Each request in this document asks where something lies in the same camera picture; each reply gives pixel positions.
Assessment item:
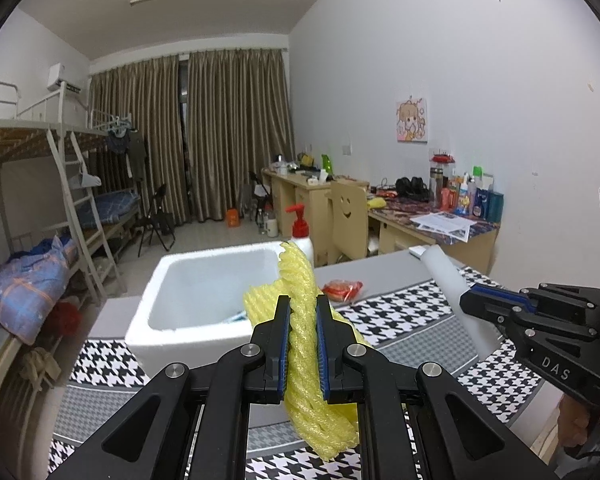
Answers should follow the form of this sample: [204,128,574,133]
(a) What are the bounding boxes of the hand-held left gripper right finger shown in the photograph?
[315,294,561,480]

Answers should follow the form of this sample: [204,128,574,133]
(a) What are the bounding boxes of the yellow foam net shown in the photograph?
[243,240,373,461]

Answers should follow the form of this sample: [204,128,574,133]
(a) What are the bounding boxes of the blue checked mattress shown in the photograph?
[77,190,140,226]

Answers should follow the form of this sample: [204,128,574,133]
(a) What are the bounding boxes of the dark thermos flask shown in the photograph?
[429,164,446,206]

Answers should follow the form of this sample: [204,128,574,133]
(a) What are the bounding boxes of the dark hanging clothes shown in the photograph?
[105,127,148,181]

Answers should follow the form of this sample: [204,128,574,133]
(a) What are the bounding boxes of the beige tied cloth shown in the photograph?
[20,347,61,386]

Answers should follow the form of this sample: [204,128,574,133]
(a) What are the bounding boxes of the brown curtain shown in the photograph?
[187,49,296,221]
[89,55,191,226]

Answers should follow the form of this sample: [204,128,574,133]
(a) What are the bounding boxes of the white bunk bed ladder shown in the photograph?
[47,130,128,306]

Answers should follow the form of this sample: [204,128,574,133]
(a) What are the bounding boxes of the white pump bottle red cap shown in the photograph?
[285,203,315,266]

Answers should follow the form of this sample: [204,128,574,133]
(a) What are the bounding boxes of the printed paper sheets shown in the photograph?
[410,211,473,242]

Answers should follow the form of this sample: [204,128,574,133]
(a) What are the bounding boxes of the person's right hand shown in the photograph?
[559,394,598,458]

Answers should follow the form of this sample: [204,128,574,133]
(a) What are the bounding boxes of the red plastic bag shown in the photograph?
[322,280,365,303]

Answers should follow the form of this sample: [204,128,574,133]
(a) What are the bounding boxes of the wooden smiley chair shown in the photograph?
[327,180,371,263]

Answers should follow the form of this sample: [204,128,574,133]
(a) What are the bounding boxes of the white metal bunk bed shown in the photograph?
[87,109,146,241]
[0,79,126,401]

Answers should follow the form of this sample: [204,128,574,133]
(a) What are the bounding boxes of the white foam sheet roll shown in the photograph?
[411,244,503,361]

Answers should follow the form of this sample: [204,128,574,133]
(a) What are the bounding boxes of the row of toiletry bottles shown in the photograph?
[440,166,505,221]

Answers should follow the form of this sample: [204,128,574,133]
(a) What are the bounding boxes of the white foam box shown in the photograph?
[125,241,301,376]

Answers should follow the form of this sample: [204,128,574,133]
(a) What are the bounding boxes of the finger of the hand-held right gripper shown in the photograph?
[459,292,600,356]
[467,282,600,312]

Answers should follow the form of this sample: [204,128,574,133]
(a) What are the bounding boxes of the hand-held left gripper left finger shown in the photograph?
[47,294,293,480]

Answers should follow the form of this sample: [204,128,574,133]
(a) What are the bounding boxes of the wooden desk with drawers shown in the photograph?
[261,167,371,266]

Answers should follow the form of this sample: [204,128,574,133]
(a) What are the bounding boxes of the blue checked quilt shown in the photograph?
[0,235,78,346]

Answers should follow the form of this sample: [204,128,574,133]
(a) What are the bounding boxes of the red bag under bed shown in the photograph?
[47,296,81,336]

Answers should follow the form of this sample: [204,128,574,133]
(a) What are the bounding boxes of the white air conditioner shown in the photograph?
[46,63,83,93]

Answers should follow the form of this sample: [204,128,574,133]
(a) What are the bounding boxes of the black folding chair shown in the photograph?
[247,170,276,221]
[137,183,177,258]

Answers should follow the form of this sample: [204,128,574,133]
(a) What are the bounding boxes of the houndstooth table cloth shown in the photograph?
[47,247,581,480]

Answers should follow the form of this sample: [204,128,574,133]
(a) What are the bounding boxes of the wooden desk patterned cover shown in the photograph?
[367,195,501,273]

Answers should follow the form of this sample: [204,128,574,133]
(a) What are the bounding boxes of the cartoon wall poster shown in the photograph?
[396,97,428,143]

